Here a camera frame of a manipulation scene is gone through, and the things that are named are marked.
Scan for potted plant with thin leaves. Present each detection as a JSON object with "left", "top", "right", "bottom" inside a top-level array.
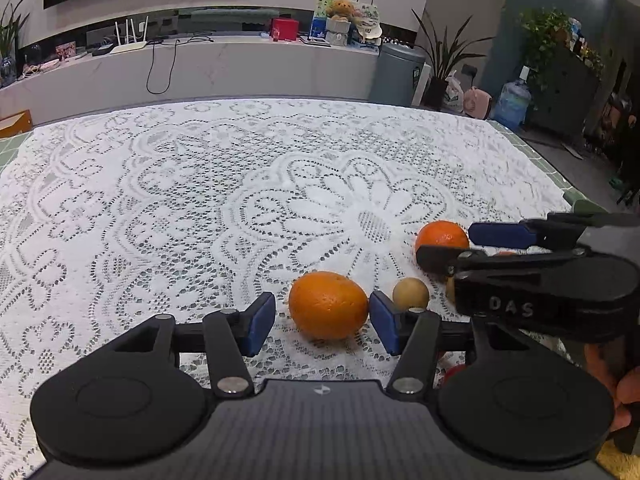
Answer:
[{"left": 0, "top": 0, "right": 37, "bottom": 87}]

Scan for white flower pot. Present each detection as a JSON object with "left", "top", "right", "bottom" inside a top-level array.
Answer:
[{"left": 325, "top": 16, "right": 351, "bottom": 47}]

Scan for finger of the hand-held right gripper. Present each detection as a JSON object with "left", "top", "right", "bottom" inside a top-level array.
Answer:
[
  {"left": 416, "top": 244, "right": 591, "bottom": 278},
  {"left": 468, "top": 212, "right": 596, "bottom": 251}
]

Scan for round mandarin orange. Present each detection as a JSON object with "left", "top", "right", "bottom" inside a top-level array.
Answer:
[{"left": 415, "top": 221, "right": 470, "bottom": 266}]

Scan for pink bag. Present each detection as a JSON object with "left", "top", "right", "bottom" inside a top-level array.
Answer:
[{"left": 462, "top": 86, "right": 494, "bottom": 120}]

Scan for colourful printed card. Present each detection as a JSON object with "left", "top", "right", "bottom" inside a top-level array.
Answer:
[{"left": 315, "top": 0, "right": 382, "bottom": 43}]

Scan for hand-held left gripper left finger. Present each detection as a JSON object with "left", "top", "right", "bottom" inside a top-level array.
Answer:
[{"left": 105, "top": 291, "right": 277, "bottom": 397}]

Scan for person's right hand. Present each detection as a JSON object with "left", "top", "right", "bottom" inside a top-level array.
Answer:
[{"left": 585, "top": 342, "right": 640, "bottom": 434}]

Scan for long-leaf potted plant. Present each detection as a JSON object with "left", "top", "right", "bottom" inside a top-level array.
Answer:
[{"left": 411, "top": 8, "right": 494, "bottom": 111}]

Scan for green ivy plant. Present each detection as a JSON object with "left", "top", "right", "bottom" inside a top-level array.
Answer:
[{"left": 519, "top": 7, "right": 572, "bottom": 83}]

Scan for blue water bottle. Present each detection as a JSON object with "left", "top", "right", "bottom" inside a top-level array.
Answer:
[{"left": 492, "top": 78, "right": 532, "bottom": 133}]

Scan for white plastic bag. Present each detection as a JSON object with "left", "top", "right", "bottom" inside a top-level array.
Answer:
[{"left": 442, "top": 72, "right": 466, "bottom": 114}]

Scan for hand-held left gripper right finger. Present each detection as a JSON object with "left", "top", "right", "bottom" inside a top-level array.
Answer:
[{"left": 368, "top": 291, "right": 566, "bottom": 400}]

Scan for black cable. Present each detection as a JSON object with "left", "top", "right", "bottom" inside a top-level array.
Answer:
[{"left": 146, "top": 35, "right": 215, "bottom": 95}]

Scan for green bowl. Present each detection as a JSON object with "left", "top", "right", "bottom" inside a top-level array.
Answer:
[{"left": 562, "top": 191, "right": 613, "bottom": 216}]

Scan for cardboard box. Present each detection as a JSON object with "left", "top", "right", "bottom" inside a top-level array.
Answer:
[{"left": 0, "top": 109, "right": 34, "bottom": 140}]

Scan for white lace tablecloth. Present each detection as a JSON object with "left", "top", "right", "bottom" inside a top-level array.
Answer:
[{"left": 0, "top": 98, "right": 573, "bottom": 480}]

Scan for red box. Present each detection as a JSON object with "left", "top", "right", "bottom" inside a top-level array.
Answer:
[{"left": 270, "top": 17, "right": 300, "bottom": 43}]

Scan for white router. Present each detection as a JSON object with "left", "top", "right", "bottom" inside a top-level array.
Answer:
[{"left": 107, "top": 16, "right": 151, "bottom": 55}]

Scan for grey trash can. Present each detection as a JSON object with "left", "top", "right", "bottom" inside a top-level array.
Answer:
[{"left": 369, "top": 42, "right": 426, "bottom": 107}]

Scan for cluster of small bottles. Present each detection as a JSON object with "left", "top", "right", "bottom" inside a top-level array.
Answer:
[{"left": 567, "top": 16, "right": 604, "bottom": 72}]

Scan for large oval orange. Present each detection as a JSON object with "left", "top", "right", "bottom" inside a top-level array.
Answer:
[{"left": 288, "top": 271, "right": 370, "bottom": 341}]

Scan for dark grey cabinet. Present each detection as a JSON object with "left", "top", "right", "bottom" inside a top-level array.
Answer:
[{"left": 520, "top": 45, "right": 602, "bottom": 137}]

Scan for white media console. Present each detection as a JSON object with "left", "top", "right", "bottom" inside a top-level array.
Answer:
[{"left": 0, "top": 32, "right": 379, "bottom": 127}]

